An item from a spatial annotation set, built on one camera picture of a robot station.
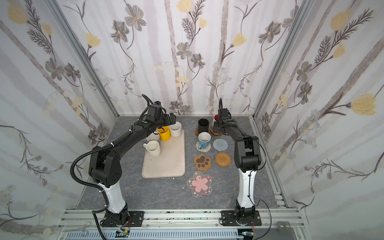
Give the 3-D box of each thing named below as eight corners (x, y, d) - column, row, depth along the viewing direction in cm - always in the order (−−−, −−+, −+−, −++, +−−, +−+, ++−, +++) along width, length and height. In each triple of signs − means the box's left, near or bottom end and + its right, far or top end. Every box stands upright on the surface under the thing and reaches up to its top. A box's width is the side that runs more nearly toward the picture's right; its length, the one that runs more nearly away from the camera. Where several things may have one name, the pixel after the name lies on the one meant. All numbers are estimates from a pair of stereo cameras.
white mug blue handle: (198, 153, 101) (198, 144, 92) (198, 140, 107) (198, 131, 99) (210, 153, 101) (212, 144, 92) (209, 140, 107) (210, 131, 99)
